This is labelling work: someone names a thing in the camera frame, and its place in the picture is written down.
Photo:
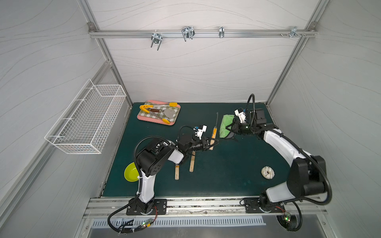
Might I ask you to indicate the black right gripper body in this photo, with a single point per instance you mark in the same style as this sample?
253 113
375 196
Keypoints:
238 128

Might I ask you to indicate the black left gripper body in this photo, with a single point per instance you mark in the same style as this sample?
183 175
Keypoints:
204 144

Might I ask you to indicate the small sickle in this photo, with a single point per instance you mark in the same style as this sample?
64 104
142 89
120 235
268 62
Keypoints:
177 172
214 133
192 162

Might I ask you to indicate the green and black rag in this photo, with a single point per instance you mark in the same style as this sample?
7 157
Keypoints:
225 127

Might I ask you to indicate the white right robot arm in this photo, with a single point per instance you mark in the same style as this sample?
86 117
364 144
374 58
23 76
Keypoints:
307 178

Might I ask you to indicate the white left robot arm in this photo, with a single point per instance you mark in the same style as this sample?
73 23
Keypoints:
152 152

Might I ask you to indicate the pink plastic tray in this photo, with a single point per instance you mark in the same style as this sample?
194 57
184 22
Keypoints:
159 112

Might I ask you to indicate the green checkered cloth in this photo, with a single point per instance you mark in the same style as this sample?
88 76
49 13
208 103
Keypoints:
160 112

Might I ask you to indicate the white frosted donut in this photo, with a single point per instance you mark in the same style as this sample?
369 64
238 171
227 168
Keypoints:
268 172

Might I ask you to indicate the yellow-tipped steel tongs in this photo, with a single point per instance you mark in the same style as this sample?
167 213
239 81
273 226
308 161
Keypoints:
166 121

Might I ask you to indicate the lime green bowl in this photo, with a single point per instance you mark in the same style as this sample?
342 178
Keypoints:
131 173

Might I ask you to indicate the small metal hook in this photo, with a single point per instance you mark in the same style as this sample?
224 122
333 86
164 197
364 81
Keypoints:
221 32

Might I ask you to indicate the left metal hook clamp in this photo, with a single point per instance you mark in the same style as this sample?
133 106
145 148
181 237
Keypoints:
156 39

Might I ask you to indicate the metal hook clamp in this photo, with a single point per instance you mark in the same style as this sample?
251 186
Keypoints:
156 39
188 32

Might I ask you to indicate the middle metal hook clamp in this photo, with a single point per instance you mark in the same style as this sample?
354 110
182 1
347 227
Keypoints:
188 32

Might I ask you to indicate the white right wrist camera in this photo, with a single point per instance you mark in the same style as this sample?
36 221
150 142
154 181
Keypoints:
241 114

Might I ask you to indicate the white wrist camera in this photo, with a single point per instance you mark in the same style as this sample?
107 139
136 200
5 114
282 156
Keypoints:
199 130
241 114

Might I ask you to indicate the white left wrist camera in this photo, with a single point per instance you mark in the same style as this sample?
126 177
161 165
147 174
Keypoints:
199 130

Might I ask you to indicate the wooden-handled steel spatula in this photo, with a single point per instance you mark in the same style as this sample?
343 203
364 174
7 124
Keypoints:
163 113

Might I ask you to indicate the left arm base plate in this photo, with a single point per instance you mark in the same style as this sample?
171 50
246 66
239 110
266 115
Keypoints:
154 206

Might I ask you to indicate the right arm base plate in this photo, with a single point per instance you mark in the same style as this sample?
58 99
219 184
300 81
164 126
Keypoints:
257 205

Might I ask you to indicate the right metal hook bracket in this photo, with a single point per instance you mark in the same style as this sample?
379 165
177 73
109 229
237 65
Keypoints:
293 34

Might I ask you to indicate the aluminium top rail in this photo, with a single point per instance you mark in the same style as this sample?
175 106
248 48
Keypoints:
141 34

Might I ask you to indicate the white wire basket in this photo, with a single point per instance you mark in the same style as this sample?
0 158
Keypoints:
85 125

